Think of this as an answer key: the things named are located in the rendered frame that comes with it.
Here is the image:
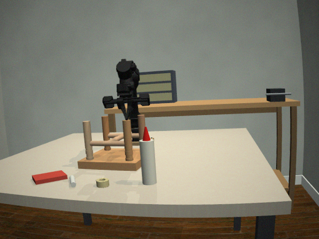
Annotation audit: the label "grey cylinder with red cone top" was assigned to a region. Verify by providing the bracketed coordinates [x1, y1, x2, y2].
[139, 127, 157, 185]

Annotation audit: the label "red flat rectangular pad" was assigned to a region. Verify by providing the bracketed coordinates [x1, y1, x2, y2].
[32, 170, 68, 185]

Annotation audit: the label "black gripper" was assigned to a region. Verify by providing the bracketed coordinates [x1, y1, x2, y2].
[102, 90, 150, 120]

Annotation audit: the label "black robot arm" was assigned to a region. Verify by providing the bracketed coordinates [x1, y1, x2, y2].
[116, 59, 141, 133]

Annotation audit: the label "light grey cylinder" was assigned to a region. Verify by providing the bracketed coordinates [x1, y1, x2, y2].
[70, 175, 76, 188]

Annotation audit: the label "wooden stool legs with h-shaped crossbars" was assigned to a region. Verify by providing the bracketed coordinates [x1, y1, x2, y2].
[83, 115, 146, 161]

